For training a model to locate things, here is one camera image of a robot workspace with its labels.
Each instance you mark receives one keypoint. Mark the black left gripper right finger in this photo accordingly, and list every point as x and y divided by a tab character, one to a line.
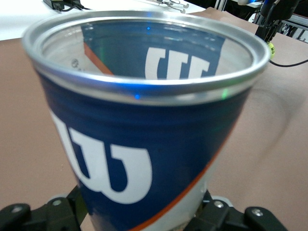
216	216

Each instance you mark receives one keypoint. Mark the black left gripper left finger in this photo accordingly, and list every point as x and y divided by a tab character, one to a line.
48	216

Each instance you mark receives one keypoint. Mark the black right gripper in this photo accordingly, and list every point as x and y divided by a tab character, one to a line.
279	9

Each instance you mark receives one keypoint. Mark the yellow-green tennis ball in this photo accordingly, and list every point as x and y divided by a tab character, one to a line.
271	50

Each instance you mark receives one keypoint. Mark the brown table mat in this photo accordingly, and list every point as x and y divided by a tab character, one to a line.
24	120

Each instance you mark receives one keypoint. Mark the black power adapter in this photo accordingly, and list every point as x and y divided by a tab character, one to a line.
53	4

